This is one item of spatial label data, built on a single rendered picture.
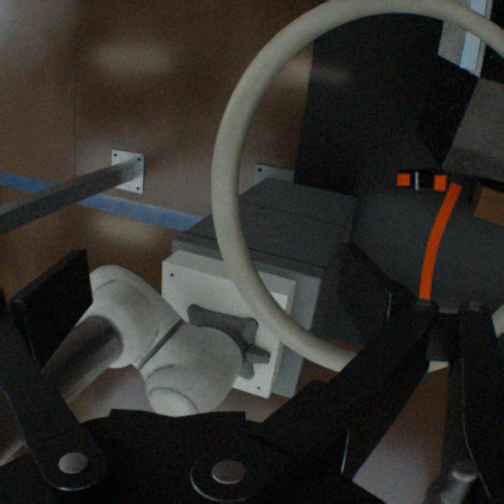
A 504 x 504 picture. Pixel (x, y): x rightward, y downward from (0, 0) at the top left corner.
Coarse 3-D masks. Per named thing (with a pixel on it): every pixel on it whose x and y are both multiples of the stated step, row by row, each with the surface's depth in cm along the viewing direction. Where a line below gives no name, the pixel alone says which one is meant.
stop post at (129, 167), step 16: (112, 160) 199; (128, 160) 196; (144, 160) 193; (80, 176) 170; (96, 176) 172; (112, 176) 182; (128, 176) 194; (48, 192) 147; (64, 192) 153; (80, 192) 163; (96, 192) 174; (0, 208) 128; (16, 208) 130; (32, 208) 138; (48, 208) 147; (0, 224) 124; (16, 224) 132
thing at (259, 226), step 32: (256, 192) 153; (288, 192) 158; (320, 192) 164; (256, 224) 123; (288, 224) 126; (320, 224) 129; (256, 256) 103; (288, 256) 105; (320, 256) 107; (320, 288) 99; (320, 320) 127; (288, 352) 107; (288, 384) 111
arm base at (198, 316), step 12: (192, 312) 100; (204, 312) 99; (216, 312) 99; (192, 324) 100; (204, 324) 96; (216, 324) 95; (228, 324) 96; (240, 324) 96; (252, 324) 95; (240, 336) 96; (252, 336) 97; (240, 348) 94; (252, 348) 98; (252, 360) 97; (264, 360) 96; (240, 372) 101; (252, 372) 101
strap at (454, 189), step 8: (456, 184) 148; (448, 192) 150; (456, 192) 149; (448, 200) 151; (440, 208) 154; (448, 208) 152; (440, 216) 154; (448, 216) 153; (440, 224) 156; (432, 232) 158; (440, 232) 157; (432, 240) 159; (432, 248) 160; (432, 256) 161; (424, 264) 164; (432, 264) 162; (424, 272) 165; (424, 280) 166; (424, 288) 167; (424, 296) 169
